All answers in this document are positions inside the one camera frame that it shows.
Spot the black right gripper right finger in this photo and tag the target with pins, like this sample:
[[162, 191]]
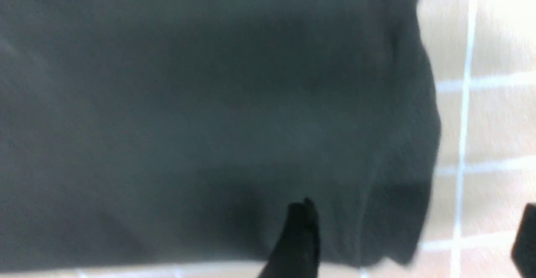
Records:
[[523, 253]]

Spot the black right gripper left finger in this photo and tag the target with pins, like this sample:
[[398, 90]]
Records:
[[297, 251]]

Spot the dark gray long-sleeve shirt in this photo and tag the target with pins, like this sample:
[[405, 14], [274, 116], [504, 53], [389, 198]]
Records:
[[159, 131]]

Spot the beige checkered tablecloth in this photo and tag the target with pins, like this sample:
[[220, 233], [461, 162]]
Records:
[[482, 56]]

